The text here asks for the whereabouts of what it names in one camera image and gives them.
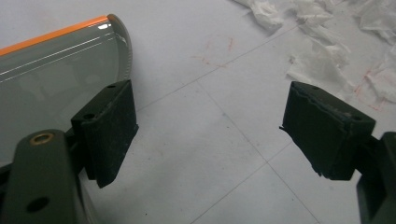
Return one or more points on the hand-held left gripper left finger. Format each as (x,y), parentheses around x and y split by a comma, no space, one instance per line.
(109,133)

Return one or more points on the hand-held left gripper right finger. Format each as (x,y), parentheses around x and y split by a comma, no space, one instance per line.
(327,137)

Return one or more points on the grey dustpan with orange edge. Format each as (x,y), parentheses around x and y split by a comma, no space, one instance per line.
(53,81)

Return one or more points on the pile of white paper scraps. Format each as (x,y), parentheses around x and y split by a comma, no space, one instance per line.
(323,59)

